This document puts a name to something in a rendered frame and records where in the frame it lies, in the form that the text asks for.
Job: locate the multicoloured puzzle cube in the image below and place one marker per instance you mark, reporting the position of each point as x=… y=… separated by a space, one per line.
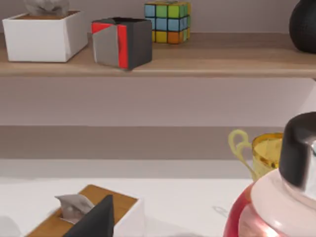
x=168 y=22

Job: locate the gold trophy cup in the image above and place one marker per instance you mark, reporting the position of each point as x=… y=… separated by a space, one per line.
x=261 y=153

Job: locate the white tissue box wooden lid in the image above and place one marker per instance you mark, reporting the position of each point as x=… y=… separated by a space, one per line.
x=84 y=217
x=42 y=37

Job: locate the wooden shelf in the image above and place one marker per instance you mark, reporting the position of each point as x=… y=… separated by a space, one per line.
x=197 y=59

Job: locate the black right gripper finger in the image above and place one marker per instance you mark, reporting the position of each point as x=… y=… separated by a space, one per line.
x=98 y=219

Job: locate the black round object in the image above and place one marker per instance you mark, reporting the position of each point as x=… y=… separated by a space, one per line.
x=304 y=27

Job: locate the dark grey red box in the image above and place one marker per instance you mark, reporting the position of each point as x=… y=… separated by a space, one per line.
x=123 y=44

